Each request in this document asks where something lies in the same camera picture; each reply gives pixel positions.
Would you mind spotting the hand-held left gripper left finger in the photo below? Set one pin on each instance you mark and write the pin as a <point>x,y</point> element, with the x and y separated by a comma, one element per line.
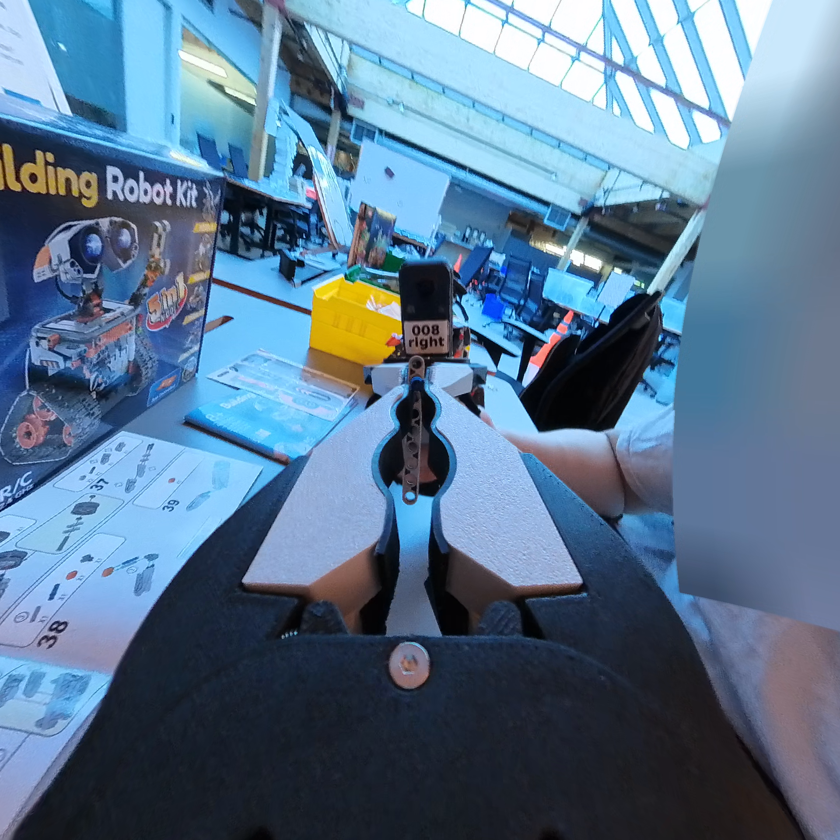
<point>315,525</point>

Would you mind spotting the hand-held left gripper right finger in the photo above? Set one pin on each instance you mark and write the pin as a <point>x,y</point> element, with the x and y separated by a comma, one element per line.
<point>505,525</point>

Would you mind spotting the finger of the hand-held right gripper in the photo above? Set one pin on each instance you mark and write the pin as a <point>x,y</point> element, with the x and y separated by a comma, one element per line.
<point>387,377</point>
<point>456,379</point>

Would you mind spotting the grey toy beam with holes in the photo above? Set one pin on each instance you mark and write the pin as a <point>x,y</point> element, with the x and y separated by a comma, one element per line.
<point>411,459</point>

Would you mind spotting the person's right forearm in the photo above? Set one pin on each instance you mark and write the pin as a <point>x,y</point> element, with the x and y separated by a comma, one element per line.
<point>564,459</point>

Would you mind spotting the grey desk with wooden edge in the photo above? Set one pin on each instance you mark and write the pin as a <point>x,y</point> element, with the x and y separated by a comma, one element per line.
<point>262,275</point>

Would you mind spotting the clear bag of parts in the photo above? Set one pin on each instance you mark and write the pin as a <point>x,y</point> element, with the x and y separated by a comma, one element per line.
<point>382,306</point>

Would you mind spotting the green plastic bin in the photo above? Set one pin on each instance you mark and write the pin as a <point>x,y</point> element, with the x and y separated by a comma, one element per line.
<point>367,275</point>

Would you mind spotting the yellow plastic bin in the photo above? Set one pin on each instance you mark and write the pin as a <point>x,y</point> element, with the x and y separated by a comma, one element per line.
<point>341,328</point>

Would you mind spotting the dark flower print box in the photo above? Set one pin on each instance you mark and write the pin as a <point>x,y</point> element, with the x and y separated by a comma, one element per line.
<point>371,236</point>

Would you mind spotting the orange safety vest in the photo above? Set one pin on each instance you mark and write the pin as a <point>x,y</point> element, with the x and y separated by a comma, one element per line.
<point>544,358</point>

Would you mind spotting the whiteboard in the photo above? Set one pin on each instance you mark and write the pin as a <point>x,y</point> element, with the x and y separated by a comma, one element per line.
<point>407,190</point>

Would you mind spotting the sticker sheet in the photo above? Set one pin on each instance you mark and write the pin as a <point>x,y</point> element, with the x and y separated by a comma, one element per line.
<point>275,377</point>

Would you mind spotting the blue instruction booklet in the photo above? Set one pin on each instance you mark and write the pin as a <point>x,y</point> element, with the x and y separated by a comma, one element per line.
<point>262,420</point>

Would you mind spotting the tilted wooden board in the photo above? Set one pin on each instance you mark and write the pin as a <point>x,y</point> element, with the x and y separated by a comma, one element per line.
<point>331,193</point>

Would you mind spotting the black bag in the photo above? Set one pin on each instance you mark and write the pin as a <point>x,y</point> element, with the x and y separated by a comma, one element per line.
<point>590,374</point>

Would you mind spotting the white instruction sheet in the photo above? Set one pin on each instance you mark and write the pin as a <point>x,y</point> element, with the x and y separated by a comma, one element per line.
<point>98,525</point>

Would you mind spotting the robot kit box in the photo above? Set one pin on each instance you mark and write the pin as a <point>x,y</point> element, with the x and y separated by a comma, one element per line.
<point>98,295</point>

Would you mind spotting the person's grey t-shirt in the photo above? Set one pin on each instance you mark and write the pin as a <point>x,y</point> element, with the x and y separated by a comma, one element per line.
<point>774,709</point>

